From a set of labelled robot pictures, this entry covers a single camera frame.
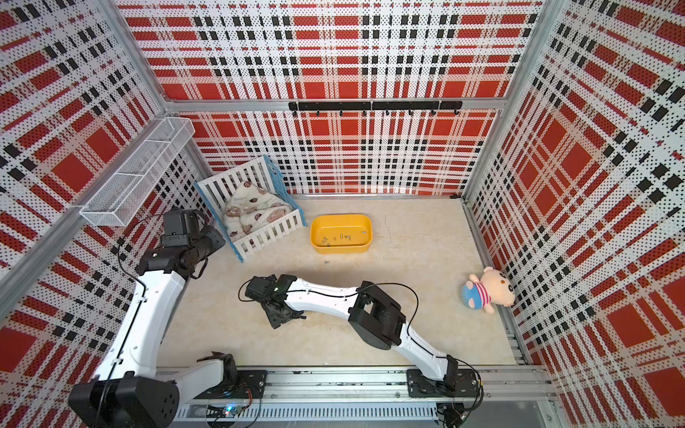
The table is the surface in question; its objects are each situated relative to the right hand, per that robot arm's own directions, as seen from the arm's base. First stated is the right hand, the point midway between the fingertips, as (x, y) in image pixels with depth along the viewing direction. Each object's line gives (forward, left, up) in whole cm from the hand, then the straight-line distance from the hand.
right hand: (288, 314), depth 84 cm
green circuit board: (-25, +11, -1) cm, 27 cm away
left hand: (+15, +18, +21) cm, 32 cm away
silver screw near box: (+22, -10, -4) cm, 24 cm away
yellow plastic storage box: (+34, -16, -4) cm, 38 cm away
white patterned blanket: (+47, +25, 0) cm, 53 cm away
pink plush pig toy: (+7, -66, +4) cm, 66 cm away
